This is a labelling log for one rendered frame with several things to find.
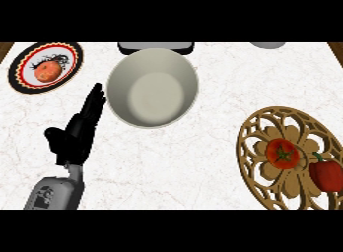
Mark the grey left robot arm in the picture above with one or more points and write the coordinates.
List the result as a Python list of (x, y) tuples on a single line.
[(54, 193)]

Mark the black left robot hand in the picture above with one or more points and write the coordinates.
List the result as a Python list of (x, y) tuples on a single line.
[(78, 129)]

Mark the pale grey bowl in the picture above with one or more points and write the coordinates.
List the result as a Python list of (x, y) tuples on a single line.
[(152, 88)]

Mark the red bell pepper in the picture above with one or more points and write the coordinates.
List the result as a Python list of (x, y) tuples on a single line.
[(325, 174)]

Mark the grey and black appliance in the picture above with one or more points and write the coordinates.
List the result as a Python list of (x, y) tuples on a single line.
[(155, 48)]

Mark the grey rounded object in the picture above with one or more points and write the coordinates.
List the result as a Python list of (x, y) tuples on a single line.
[(268, 45)]

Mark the orange fruit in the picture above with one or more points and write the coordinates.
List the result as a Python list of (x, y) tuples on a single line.
[(47, 71)]

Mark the round wooden carved placemat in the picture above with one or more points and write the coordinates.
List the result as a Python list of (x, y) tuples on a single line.
[(296, 159)]

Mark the red tomato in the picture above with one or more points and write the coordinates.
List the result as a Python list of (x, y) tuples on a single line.
[(282, 153)]

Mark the round patterned plate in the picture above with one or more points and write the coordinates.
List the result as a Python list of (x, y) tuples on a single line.
[(44, 67)]

